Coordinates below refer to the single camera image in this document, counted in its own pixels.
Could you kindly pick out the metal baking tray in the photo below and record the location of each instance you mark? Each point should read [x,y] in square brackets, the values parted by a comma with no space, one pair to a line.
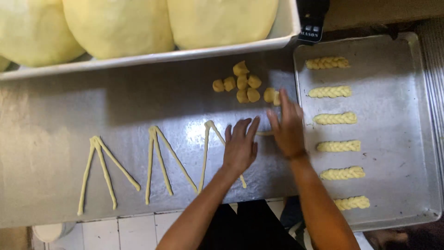
[392,121]

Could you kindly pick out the person's black trousers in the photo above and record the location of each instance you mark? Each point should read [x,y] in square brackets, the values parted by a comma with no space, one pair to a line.
[249,229]

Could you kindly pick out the person's left hand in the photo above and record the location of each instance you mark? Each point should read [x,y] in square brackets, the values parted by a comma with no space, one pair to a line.
[239,151]

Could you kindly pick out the large yellow dough mound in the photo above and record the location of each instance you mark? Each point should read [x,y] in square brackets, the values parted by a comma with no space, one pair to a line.
[118,27]
[222,22]
[31,31]

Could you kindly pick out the person's right hand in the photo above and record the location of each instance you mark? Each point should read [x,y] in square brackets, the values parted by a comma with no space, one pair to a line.
[290,133]

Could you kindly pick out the white bucket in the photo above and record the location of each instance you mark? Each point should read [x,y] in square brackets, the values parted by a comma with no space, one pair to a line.
[52,231]

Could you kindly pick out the white rectangular dough tub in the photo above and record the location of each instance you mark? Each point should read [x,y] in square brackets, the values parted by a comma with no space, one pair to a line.
[208,52]

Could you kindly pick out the stack of metal trays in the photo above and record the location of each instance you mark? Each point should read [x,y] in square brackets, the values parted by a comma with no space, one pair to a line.
[435,86]

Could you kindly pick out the row of braided dough sticks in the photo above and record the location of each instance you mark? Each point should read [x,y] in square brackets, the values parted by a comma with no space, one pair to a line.
[338,146]

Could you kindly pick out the person's grey shoe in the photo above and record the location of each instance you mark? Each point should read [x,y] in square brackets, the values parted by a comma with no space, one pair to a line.
[291,213]

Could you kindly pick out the pile of small dough pieces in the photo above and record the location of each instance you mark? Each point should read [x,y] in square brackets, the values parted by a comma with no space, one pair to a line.
[242,85]

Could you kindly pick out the black kitchen scale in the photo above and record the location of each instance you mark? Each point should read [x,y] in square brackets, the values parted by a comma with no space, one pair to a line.
[312,19]

